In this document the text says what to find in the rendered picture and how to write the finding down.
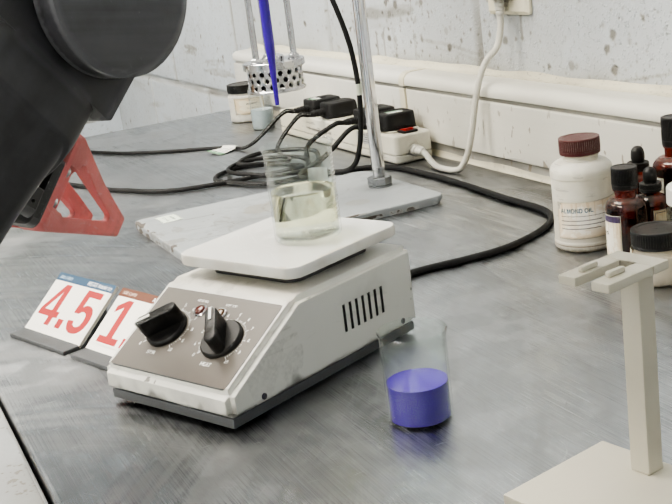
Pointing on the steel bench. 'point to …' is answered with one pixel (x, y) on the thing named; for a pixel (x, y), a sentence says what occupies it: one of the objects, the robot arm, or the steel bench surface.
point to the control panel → (256, 323)
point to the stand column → (369, 97)
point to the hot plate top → (225, 261)
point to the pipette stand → (640, 310)
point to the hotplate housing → (286, 334)
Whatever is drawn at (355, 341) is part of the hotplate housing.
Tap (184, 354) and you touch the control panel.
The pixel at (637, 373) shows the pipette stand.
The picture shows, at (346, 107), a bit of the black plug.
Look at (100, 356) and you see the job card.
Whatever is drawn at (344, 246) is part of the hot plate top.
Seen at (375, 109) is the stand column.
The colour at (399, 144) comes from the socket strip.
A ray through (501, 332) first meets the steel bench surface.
